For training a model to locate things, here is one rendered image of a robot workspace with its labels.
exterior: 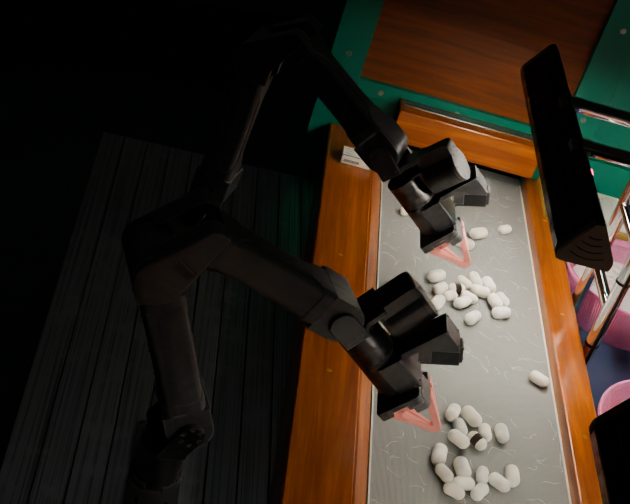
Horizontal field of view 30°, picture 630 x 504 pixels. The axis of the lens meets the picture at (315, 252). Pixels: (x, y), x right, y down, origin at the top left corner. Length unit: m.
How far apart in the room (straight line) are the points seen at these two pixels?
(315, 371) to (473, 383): 0.28
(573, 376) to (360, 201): 0.52
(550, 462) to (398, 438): 0.24
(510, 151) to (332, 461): 0.97
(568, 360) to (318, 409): 0.49
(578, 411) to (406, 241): 0.48
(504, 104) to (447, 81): 0.13
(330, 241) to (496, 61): 0.57
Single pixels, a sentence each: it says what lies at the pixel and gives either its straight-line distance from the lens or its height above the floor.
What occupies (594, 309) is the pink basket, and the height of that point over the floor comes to 0.74.
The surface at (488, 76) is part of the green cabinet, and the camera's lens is 2.35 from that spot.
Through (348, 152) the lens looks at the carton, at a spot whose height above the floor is 0.79.
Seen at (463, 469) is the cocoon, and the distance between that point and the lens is 1.65.
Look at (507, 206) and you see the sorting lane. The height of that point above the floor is 0.74.
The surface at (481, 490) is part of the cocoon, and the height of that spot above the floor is 0.76.
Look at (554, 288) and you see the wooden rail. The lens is 2.11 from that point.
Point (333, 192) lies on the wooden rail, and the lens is 2.14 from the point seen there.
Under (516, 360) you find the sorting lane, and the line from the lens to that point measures 1.93.
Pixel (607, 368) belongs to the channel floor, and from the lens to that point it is 2.14.
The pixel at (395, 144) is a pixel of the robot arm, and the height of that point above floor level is 1.00.
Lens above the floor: 1.82
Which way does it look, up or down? 33 degrees down
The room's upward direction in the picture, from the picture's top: 18 degrees clockwise
